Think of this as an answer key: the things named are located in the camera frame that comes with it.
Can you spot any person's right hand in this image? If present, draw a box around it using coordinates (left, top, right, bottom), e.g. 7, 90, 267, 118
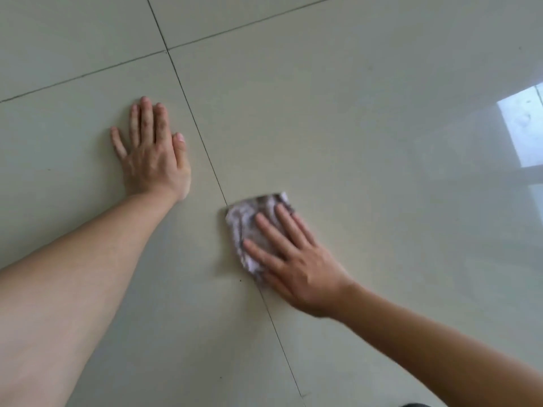
242, 203, 357, 319

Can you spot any person's left hand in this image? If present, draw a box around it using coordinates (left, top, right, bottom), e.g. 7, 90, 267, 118
110, 96, 192, 203

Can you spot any grey rag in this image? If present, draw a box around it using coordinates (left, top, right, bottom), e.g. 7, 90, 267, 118
225, 192, 296, 284

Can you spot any person's left forearm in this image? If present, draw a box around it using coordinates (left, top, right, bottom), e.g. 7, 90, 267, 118
0, 186, 179, 407

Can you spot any person's right forearm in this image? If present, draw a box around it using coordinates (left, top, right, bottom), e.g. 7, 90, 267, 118
337, 283, 543, 407

